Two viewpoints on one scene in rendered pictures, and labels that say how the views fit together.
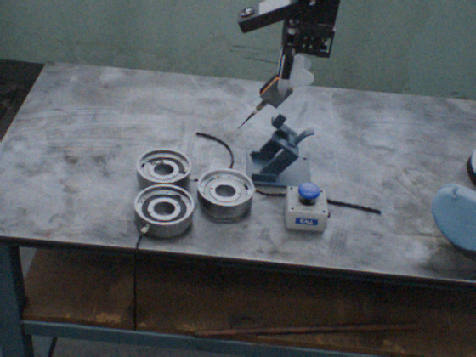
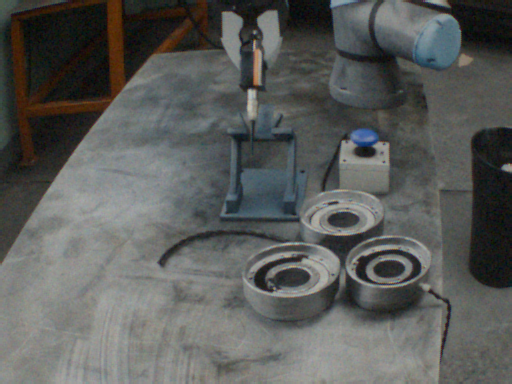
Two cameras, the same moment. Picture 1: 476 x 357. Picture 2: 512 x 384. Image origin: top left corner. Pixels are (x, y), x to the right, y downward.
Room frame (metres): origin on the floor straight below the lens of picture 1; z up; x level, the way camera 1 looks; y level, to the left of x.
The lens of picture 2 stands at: (0.89, 0.79, 1.32)
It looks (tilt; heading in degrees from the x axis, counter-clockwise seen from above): 29 degrees down; 280
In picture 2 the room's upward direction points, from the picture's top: 4 degrees counter-clockwise
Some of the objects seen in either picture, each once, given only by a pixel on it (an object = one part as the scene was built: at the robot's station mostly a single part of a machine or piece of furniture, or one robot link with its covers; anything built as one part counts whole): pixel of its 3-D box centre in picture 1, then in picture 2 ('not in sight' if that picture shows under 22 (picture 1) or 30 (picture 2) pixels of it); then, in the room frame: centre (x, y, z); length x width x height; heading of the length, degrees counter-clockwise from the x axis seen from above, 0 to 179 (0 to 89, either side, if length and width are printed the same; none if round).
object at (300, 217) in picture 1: (308, 208); (365, 163); (0.90, -0.19, 0.82); 0.08 x 0.07 x 0.05; 89
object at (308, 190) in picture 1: (308, 197); (365, 149); (0.90, -0.18, 0.85); 0.04 x 0.04 x 0.05
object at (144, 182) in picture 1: (163, 172); (292, 283); (0.98, 0.09, 0.82); 0.10 x 0.10 x 0.04
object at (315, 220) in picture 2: (224, 195); (343, 226); (0.93, -0.03, 0.82); 0.08 x 0.08 x 0.02
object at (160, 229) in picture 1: (164, 212); (389, 274); (0.87, 0.08, 0.82); 0.10 x 0.10 x 0.04
